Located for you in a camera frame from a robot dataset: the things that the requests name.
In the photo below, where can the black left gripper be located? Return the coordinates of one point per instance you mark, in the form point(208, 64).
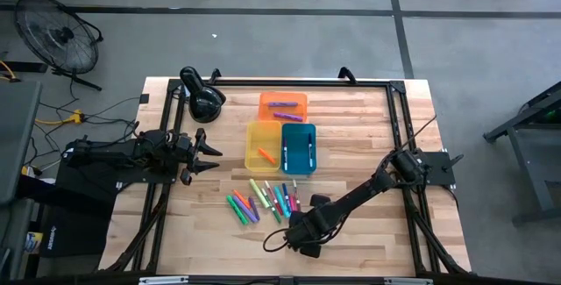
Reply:
point(186, 153)

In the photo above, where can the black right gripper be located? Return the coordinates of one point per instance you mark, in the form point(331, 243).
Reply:
point(311, 228)

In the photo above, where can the pink highlighter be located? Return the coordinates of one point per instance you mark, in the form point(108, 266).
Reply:
point(293, 202)

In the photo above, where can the green dry-erase marker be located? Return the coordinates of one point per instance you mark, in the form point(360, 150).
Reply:
point(277, 217)

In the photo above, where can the teal fat highlighter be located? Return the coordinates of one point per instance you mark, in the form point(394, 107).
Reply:
point(281, 201)

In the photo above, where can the orange highlighter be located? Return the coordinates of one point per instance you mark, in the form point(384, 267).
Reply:
point(241, 198)
point(266, 155)

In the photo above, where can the red dry-erase marker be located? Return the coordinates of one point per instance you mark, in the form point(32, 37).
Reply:
point(269, 188)

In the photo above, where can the small dark purple marker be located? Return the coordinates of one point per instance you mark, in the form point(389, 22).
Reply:
point(254, 208)

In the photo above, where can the green fat highlighter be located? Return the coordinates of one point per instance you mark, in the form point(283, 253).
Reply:
point(237, 210)

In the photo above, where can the light green highlighter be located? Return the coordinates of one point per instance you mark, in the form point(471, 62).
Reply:
point(259, 193)

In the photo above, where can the lavender fat highlighter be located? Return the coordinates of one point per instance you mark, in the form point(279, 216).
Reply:
point(245, 209)
point(282, 104)

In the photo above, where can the thin black marker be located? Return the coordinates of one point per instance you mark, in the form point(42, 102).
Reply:
point(310, 150)

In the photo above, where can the purple fat highlighter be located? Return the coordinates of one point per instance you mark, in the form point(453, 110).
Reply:
point(288, 116)

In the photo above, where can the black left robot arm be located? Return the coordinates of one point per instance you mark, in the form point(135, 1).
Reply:
point(109, 151)

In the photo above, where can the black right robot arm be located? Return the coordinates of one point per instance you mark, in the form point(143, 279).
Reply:
point(368, 188)

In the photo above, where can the black desk lamp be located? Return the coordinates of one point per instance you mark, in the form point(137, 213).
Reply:
point(203, 101)

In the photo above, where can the yellow translucent plastic bin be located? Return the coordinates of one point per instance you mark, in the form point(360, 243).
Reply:
point(258, 138)

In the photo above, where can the orange plastic bin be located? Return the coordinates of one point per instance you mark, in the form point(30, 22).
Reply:
point(265, 116)

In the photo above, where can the small black square pad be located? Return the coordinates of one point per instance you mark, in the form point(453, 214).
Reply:
point(144, 98)

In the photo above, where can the teal plastic bin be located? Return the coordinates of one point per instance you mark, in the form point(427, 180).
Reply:
point(298, 140)

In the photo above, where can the black bag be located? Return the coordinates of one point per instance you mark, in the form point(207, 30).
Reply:
point(79, 228)

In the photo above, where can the grey desk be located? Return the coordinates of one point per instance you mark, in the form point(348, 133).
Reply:
point(17, 140)

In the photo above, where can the small yellow blue box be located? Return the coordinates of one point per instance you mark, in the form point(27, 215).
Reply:
point(33, 241)

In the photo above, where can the black floor fan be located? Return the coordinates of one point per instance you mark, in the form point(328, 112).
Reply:
point(57, 35)

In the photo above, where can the dark grey metal cart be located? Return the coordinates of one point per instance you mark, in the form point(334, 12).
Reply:
point(528, 166)

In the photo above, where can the silver metal bracket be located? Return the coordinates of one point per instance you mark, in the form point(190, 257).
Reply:
point(407, 281)
point(164, 280)

